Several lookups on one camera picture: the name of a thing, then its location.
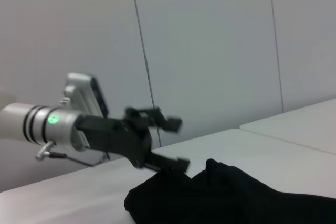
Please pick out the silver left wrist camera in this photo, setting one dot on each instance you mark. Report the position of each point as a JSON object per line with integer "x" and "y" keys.
{"x": 86, "y": 95}

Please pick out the black shirt with white print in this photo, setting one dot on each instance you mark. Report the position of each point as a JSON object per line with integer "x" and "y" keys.
{"x": 236, "y": 197}

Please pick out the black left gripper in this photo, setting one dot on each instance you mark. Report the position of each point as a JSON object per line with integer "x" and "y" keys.
{"x": 118, "y": 137}

